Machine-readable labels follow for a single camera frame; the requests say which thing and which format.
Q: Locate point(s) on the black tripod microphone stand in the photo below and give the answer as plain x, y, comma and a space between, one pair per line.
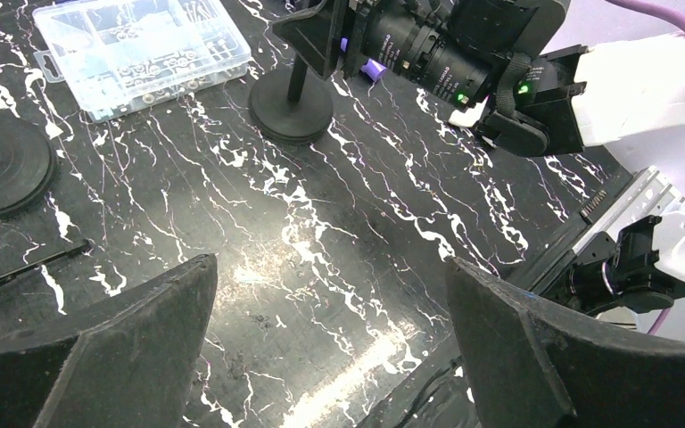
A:
70, 252

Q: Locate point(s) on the black round-base stand for beige microphone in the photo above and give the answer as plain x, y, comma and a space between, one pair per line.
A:
28, 165

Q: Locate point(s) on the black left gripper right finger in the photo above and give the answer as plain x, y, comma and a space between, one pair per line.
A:
533, 363

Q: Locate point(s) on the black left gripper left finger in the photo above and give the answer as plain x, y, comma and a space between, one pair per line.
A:
122, 362

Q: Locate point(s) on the purple microphone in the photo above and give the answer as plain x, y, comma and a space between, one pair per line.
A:
373, 68

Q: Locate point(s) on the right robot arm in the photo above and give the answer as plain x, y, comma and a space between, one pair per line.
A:
629, 249

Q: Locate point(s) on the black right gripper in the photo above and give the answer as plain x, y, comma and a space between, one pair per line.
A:
328, 36

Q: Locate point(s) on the black stand for purple microphone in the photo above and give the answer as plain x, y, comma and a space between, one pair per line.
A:
288, 107

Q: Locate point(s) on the clear plastic screw box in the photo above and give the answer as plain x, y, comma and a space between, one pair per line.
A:
118, 57

